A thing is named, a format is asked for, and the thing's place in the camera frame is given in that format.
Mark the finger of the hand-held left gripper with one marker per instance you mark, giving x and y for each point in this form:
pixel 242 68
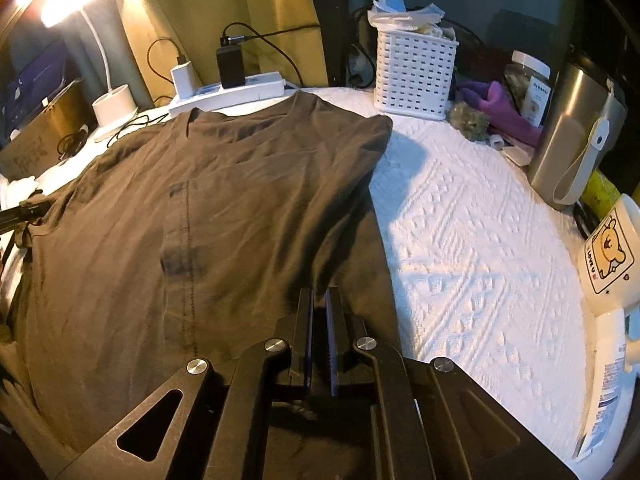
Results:
pixel 25 210

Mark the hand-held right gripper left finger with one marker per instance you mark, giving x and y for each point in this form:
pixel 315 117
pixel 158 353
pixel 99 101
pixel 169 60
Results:
pixel 304 340

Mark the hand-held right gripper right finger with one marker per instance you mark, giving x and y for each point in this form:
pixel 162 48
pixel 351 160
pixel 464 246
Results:
pixel 334 340

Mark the brown t-shirt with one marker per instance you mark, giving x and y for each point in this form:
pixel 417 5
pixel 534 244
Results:
pixel 225 200

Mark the cardboard box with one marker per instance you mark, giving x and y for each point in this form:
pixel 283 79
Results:
pixel 45 130

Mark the white desk lamp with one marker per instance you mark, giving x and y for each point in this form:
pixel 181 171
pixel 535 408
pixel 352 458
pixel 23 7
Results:
pixel 114 107

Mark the purple display screen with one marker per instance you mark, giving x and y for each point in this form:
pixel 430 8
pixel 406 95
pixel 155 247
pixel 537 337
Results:
pixel 40 75

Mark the white charger plug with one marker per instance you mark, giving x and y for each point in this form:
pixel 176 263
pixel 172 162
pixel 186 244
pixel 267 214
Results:
pixel 186 80

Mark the white power strip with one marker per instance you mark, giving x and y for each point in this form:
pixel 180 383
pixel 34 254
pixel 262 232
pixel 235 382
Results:
pixel 225 97

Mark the black power adapter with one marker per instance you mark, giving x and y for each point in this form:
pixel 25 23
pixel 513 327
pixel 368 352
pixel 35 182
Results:
pixel 230 67

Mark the small white roll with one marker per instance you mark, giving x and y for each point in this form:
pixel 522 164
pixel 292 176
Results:
pixel 497 141

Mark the fuzzy grey ball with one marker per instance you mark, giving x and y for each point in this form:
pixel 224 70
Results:
pixel 470 120

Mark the white squeeze tube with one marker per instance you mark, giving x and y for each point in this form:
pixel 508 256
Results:
pixel 607 375

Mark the white plastic basket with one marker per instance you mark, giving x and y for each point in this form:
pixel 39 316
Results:
pixel 415 75

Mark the yellow curtain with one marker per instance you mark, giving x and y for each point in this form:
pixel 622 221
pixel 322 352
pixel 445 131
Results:
pixel 210 0

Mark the purple cloth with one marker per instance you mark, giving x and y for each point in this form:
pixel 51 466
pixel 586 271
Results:
pixel 500 105

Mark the white bear mug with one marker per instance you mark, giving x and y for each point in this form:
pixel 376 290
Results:
pixel 610 255

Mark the yellow packet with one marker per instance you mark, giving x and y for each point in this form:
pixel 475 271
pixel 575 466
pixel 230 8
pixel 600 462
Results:
pixel 602 190

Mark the clear jar white lid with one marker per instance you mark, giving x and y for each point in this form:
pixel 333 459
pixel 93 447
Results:
pixel 532 85

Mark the stainless steel jug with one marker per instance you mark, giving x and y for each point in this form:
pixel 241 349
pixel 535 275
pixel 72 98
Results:
pixel 565 110

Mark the pile of plastic packets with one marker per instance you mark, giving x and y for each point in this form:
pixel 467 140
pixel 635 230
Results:
pixel 400 17

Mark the black vertical post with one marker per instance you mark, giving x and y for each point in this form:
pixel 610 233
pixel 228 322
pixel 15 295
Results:
pixel 327 10

